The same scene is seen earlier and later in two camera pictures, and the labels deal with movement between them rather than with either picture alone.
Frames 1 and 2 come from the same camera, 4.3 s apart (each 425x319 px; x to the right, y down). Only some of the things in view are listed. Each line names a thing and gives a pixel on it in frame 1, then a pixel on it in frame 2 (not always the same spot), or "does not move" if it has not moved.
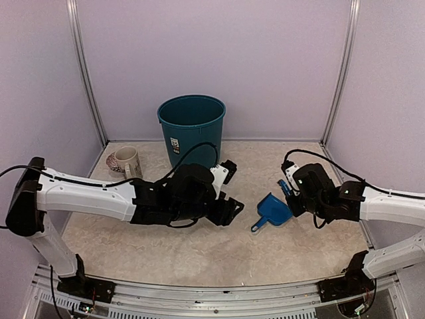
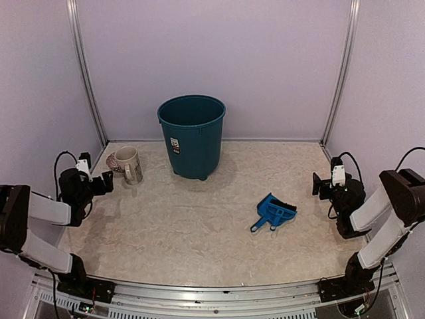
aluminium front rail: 136,300 does not move
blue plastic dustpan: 273,210 does not move
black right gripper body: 317,210 -> 339,207
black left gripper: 224,218 -> 108,181
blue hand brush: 284,187 -> 280,210
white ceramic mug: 125,160 does not move
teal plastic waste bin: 193,127 does not move
